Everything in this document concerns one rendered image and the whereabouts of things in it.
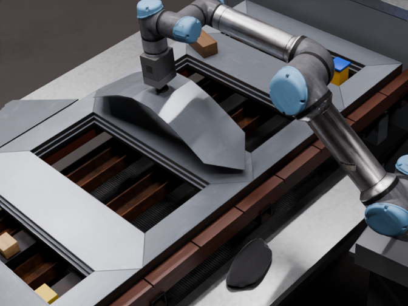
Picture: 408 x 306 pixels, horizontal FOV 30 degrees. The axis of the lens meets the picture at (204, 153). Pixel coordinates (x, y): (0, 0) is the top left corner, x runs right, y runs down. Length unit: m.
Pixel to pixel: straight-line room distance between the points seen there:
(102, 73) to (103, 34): 1.72
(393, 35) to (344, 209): 0.68
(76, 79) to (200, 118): 0.82
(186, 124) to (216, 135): 0.10
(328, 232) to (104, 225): 0.68
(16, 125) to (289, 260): 1.10
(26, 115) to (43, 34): 2.06
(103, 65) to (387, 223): 1.44
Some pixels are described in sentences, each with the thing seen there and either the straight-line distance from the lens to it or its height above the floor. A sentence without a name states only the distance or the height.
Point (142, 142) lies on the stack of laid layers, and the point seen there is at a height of 0.85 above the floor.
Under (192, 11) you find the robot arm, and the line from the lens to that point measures 2.20.
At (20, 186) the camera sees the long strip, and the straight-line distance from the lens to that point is 2.40.
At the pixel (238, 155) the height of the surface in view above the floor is 0.91.
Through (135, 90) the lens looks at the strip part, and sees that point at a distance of 2.41.
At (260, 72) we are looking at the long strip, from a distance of 2.71.
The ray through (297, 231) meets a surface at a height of 0.68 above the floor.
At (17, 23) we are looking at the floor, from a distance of 5.02.
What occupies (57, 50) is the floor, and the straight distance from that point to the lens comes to 4.64.
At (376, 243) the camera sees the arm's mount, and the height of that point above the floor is 0.77.
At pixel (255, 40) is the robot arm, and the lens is 2.17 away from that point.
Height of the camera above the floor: 2.41
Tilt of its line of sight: 41 degrees down
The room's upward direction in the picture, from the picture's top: 6 degrees counter-clockwise
